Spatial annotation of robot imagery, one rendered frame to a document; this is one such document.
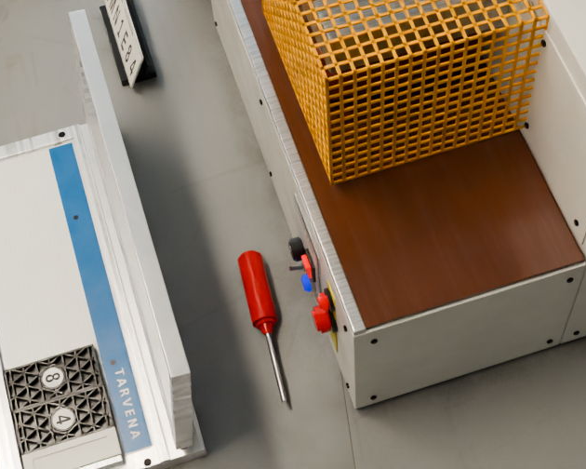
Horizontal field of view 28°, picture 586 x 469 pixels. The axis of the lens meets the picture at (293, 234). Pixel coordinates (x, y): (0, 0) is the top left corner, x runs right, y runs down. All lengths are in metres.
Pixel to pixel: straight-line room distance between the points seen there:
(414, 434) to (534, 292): 0.21
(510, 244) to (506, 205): 0.04
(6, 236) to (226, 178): 0.26
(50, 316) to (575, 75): 0.63
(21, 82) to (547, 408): 0.75
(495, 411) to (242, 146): 0.44
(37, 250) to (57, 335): 0.11
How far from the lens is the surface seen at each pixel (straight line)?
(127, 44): 1.47
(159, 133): 1.43
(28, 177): 1.41
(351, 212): 1.12
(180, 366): 1.04
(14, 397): 1.27
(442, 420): 1.24
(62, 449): 1.23
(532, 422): 1.25
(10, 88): 1.51
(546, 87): 1.08
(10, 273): 1.35
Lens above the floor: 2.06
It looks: 60 degrees down
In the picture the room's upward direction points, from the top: 6 degrees counter-clockwise
